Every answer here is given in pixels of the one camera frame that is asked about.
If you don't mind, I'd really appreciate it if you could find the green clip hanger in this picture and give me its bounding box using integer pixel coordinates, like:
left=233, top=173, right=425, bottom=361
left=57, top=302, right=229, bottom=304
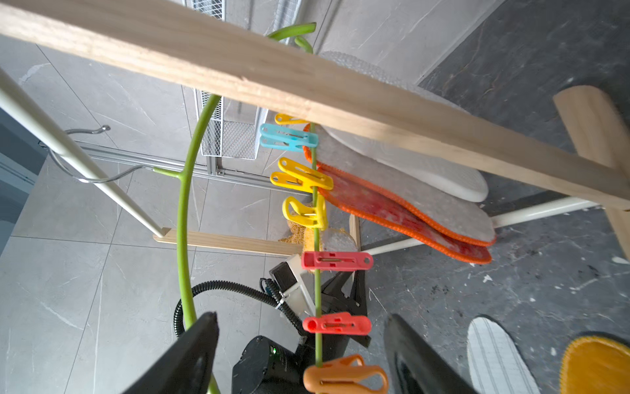
left=38, top=21, right=326, bottom=394

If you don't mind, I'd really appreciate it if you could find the yellow clothes peg large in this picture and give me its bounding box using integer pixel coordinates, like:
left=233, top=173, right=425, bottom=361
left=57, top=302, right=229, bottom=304
left=282, top=194, right=328, bottom=231

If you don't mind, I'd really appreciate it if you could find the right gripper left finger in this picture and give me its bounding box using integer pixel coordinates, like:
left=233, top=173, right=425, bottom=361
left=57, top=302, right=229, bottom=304
left=126, top=312, right=219, bottom=393

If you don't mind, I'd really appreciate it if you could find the brown teddy bear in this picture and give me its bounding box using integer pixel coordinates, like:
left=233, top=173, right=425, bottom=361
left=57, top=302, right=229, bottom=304
left=280, top=216, right=355, bottom=247

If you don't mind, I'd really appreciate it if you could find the orange clothes peg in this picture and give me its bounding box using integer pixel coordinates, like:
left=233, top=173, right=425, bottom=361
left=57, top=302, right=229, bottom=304
left=303, top=355, right=389, bottom=393

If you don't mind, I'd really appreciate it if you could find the yellow clothes peg middle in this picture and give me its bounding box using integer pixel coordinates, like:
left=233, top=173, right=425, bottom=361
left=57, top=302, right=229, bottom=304
left=270, top=158, right=334, bottom=193

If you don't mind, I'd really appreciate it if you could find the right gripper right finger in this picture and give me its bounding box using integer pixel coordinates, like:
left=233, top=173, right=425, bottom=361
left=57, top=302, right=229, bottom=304
left=384, top=314, right=475, bottom=394

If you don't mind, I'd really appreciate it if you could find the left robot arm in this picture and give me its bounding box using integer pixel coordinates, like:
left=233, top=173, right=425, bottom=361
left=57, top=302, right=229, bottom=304
left=191, top=262, right=367, bottom=393

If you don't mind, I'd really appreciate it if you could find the white wire mesh basket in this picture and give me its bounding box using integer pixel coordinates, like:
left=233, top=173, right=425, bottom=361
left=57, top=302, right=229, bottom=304
left=181, top=0, right=302, bottom=160

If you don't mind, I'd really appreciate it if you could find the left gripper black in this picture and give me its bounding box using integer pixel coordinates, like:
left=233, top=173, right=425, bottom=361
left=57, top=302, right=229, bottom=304
left=321, top=271, right=372, bottom=348

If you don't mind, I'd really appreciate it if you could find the red clothes peg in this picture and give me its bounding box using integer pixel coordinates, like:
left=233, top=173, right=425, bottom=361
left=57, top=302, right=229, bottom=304
left=301, top=251, right=374, bottom=272
left=303, top=312, right=372, bottom=336

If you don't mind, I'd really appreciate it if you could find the red clothes peg lower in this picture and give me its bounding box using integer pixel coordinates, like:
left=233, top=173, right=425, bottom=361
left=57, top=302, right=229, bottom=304
left=303, top=312, right=372, bottom=336

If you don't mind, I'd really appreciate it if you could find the red clothes peg upper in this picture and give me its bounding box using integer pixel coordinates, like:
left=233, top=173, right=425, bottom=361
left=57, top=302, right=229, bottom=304
left=301, top=251, right=374, bottom=272

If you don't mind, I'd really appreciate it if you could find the blue clothes peg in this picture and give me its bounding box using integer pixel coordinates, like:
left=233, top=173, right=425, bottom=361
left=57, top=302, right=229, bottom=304
left=259, top=123, right=318, bottom=152

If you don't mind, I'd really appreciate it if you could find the orange fuzzy insole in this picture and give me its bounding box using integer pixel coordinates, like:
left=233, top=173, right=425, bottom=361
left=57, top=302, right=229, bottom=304
left=559, top=336, right=629, bottom=393

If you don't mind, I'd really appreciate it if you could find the wooden clothes rack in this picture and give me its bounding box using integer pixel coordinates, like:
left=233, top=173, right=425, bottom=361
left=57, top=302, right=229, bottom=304
left=0, top=0, right=630, bottom=262

